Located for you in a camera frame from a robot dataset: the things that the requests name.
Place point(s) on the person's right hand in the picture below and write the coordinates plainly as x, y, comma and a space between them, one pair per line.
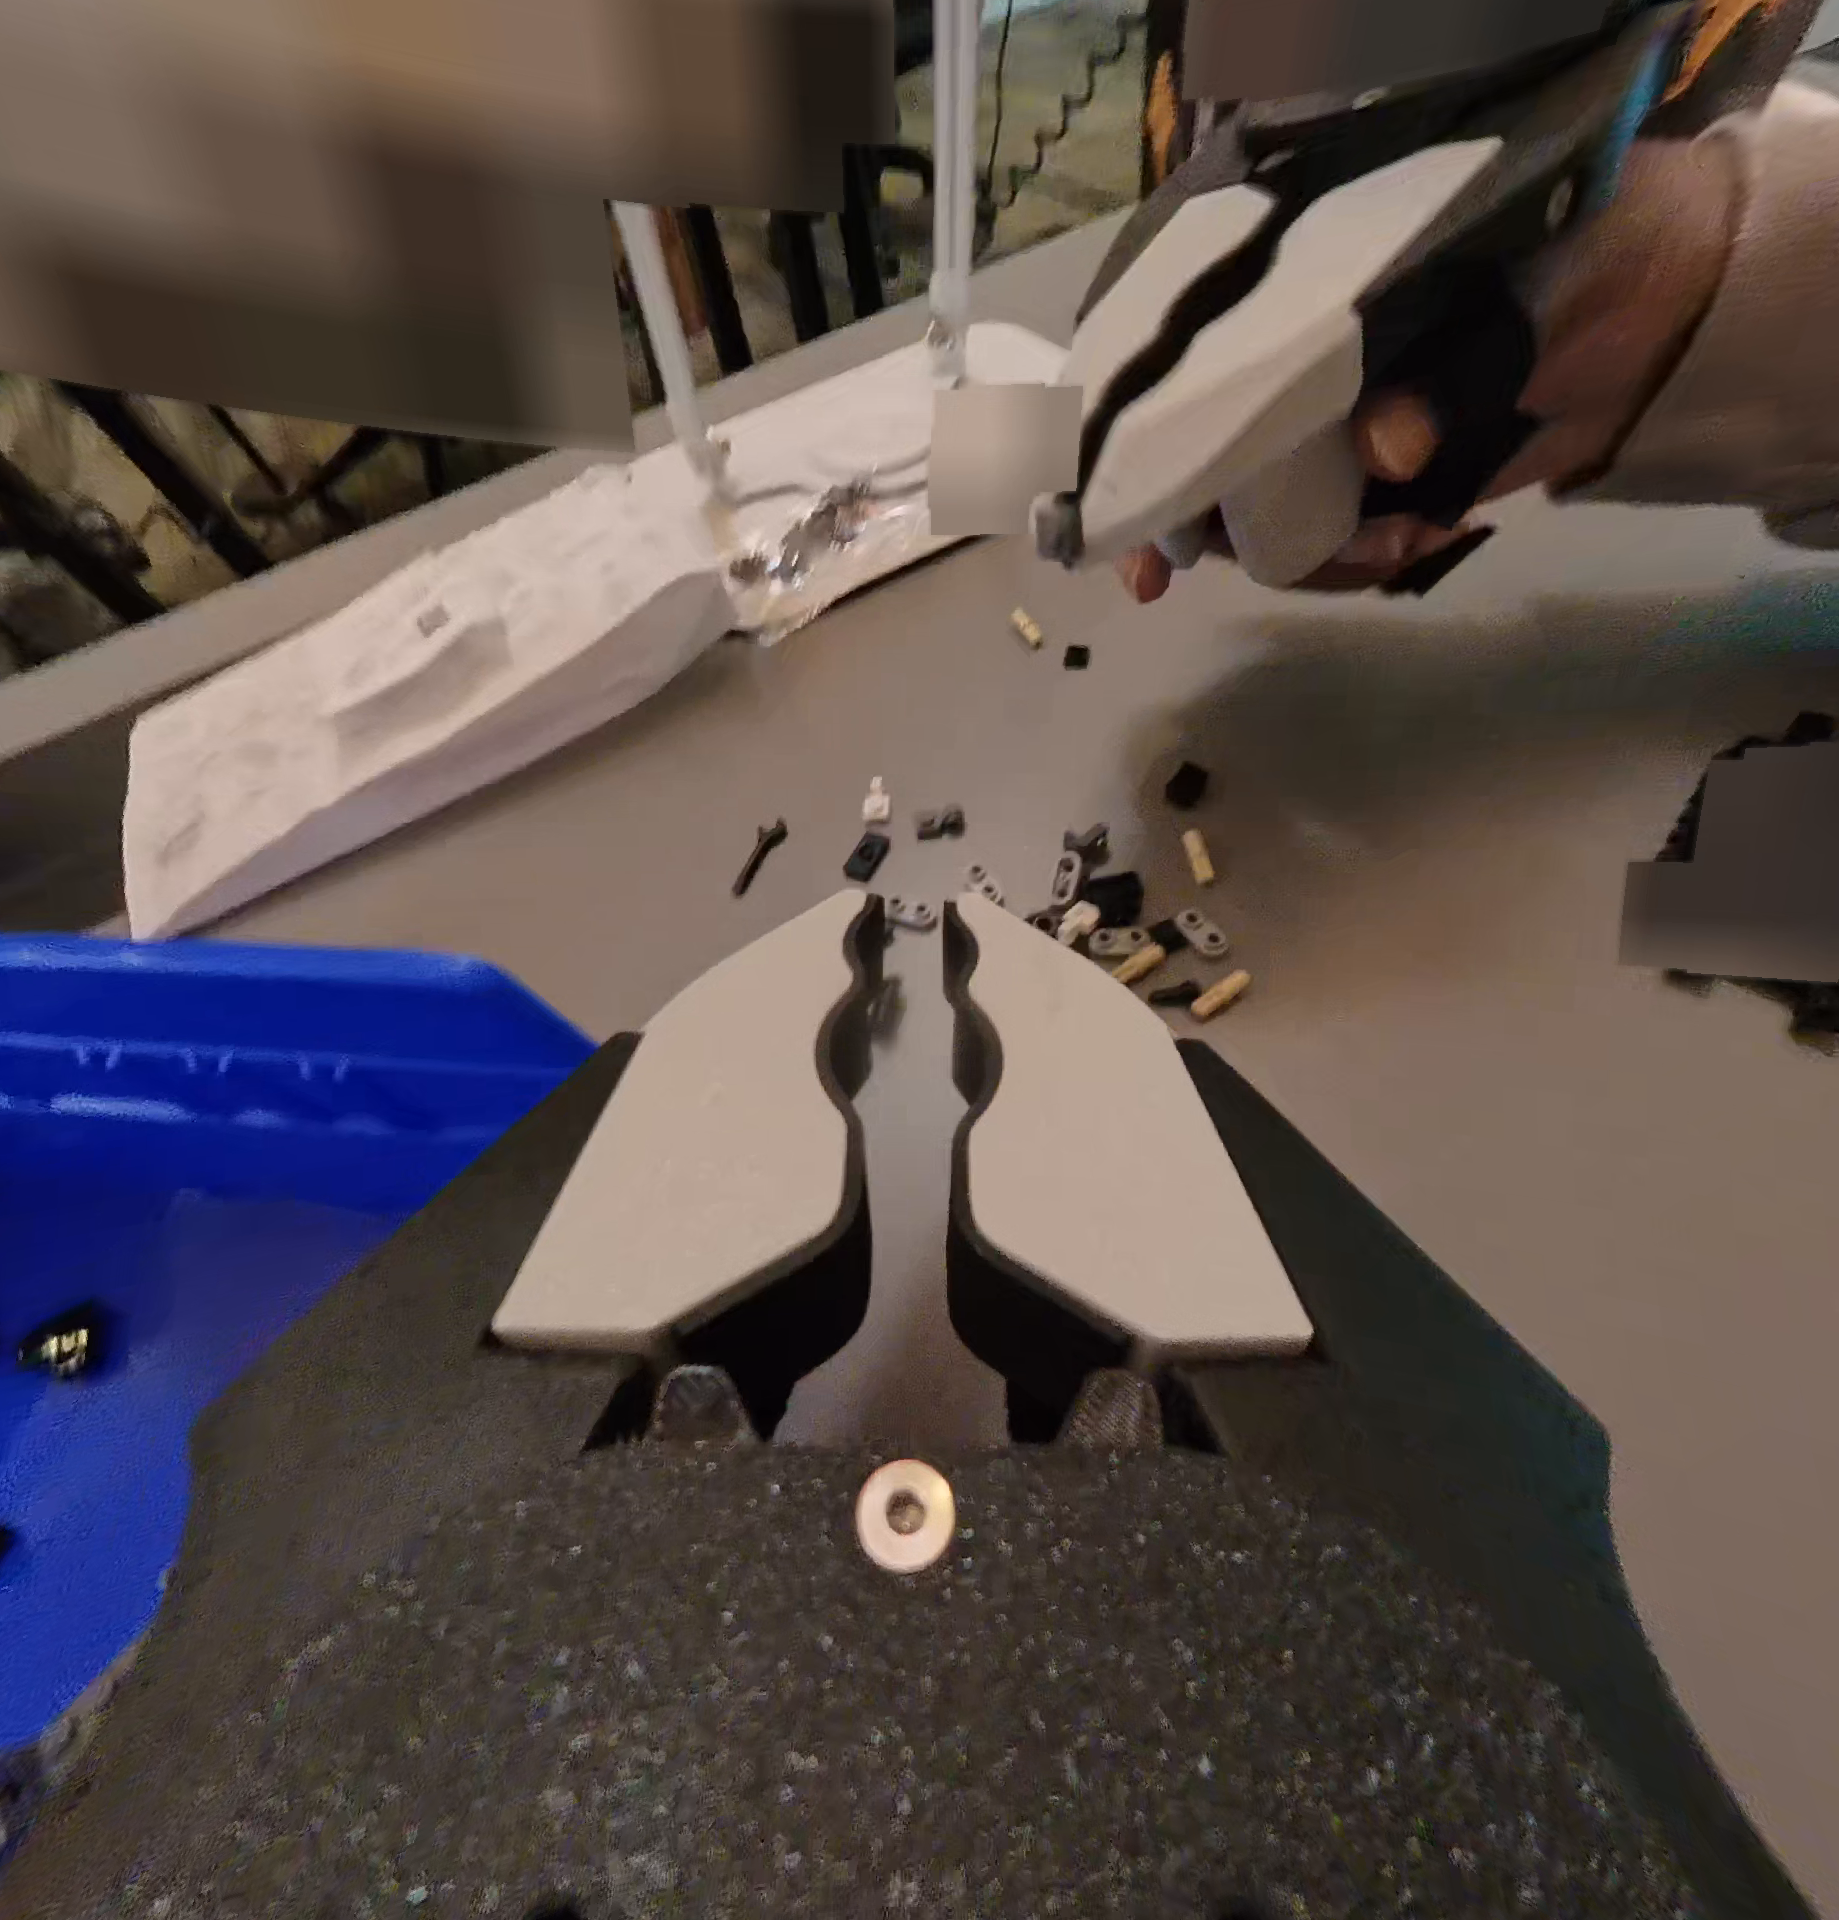
1625, 330

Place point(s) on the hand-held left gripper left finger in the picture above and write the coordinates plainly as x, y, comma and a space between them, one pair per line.
680, 1170

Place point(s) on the open instruction booklet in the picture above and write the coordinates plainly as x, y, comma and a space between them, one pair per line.
410, 720

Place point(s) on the blue plastic bin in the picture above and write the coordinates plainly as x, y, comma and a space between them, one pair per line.
260, 1082

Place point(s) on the black toy wrench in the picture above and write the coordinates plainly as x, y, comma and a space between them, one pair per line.
758, 858

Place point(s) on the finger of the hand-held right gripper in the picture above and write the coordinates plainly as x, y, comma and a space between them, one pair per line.
1160, 263
1265, 390

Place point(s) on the glossy black brick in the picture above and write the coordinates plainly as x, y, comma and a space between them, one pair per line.
1117, 897

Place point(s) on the grey angle bracket piece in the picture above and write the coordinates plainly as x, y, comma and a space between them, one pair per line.
1089, 844

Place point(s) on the light grey two-hole plate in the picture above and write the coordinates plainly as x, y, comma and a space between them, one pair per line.
911, 914
1120, 941
1201, 934
1069, 878
982, 882

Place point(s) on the dark grey clip plate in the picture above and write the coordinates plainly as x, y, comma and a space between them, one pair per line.
939, 823

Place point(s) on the grey desk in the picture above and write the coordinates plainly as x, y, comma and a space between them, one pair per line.
1384, 1125

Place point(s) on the clear plastic parts bag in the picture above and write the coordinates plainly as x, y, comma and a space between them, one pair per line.
822, 532

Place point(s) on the black stud brick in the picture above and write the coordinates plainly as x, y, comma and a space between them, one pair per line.
1186, 785

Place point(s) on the white book stand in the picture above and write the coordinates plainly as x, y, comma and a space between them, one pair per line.
1009, 356

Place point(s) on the person's right forearm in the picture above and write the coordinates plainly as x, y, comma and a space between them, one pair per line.
1802, 330

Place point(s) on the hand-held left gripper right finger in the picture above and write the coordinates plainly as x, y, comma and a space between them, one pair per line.
1129, 1185

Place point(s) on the dark grille tile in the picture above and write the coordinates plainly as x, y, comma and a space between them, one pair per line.
867, 858

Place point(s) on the black brick model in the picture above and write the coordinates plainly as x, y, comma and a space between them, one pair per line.
1818, 1005

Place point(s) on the dark grey stud brick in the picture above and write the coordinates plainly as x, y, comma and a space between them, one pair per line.
1059, 532

